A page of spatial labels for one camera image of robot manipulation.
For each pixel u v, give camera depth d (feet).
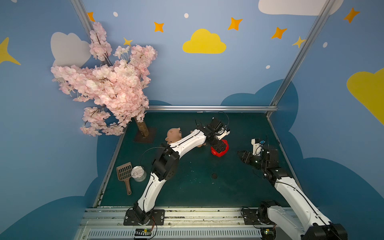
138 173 2.77
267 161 2.05
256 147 2.35
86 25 2.43
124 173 2.92
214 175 2.92
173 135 3.15
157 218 2.46
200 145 2.14
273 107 3.86
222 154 3.11
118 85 1.88
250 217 2.44
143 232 2.39
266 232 2.40
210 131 2.27
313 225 1.35
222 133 2.59
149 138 3.49
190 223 2.42
